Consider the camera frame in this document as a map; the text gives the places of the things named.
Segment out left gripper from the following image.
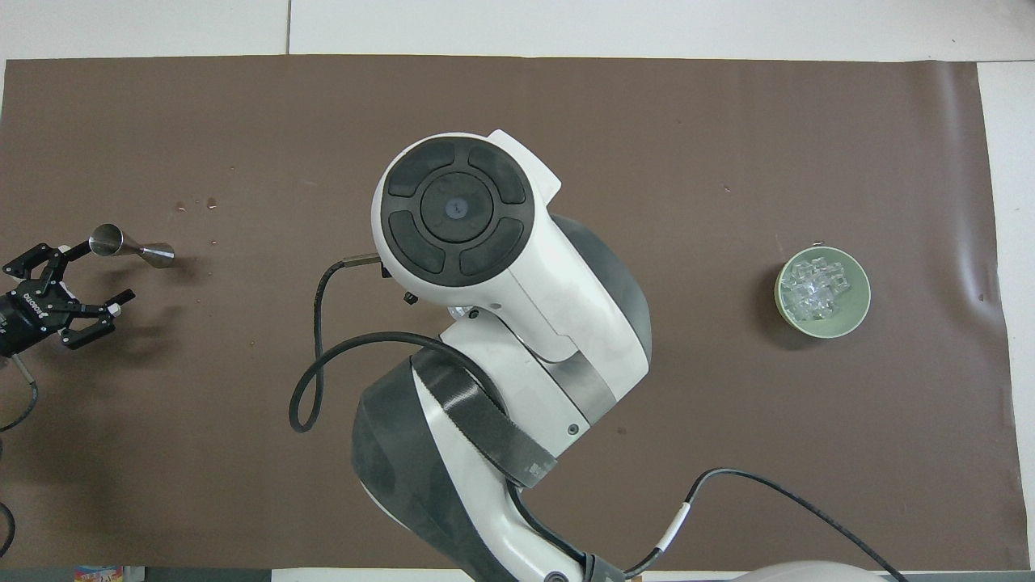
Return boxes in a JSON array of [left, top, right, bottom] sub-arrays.
[[0, 238, 137, 359]]

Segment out clear ice cubes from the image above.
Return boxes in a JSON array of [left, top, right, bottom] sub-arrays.
[[782, 256, 855, 318]]

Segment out steel double jigger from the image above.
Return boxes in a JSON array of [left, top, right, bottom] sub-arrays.
[[88, 223, 175, 270]]

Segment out green bowl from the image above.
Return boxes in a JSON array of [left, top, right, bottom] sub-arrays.
[[774, 246, 872, 340]]

